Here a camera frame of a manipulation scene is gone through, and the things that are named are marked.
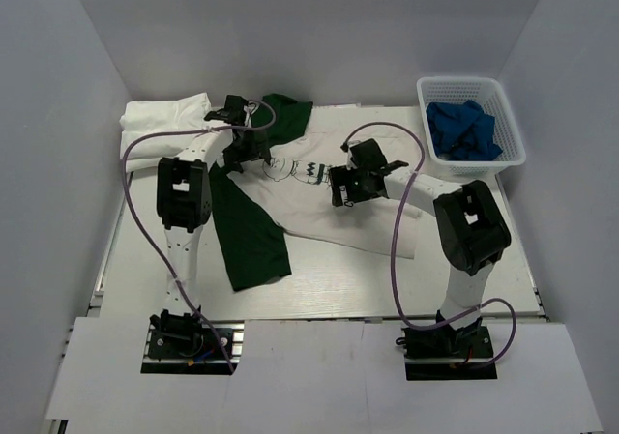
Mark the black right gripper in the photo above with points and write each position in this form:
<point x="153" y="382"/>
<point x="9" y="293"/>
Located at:
<point x="342" y="175"/>

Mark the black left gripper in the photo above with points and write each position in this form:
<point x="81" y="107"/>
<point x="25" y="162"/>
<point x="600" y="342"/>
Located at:
<point x="258" y="151"/>

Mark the white green raglan t-shirt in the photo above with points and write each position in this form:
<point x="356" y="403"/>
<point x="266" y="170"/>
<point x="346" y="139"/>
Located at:
<point x="290" y="194"/>

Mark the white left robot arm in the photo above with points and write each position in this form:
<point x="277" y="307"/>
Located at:
<point x="184" y="204"/>

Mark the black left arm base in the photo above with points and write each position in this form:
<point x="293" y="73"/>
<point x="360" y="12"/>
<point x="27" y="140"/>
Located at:
<point x="183" y="345"/>

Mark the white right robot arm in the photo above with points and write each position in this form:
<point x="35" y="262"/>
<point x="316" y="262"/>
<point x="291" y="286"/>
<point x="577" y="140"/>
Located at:
<point x="472" y="231"/>

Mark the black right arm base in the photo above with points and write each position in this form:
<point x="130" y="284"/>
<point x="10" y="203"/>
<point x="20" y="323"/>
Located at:
<point x="445" y="354"/>

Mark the folded white t-shirt stack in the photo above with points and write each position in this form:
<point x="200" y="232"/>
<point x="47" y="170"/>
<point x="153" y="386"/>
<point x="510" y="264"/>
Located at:
<point x="153" y="130"/>

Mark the blue crumpled t-shirt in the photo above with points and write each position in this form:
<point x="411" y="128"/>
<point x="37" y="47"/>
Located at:
<point x="462" y="132"/>

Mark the white plastic basket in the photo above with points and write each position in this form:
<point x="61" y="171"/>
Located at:
<point x="489" y="94"/>

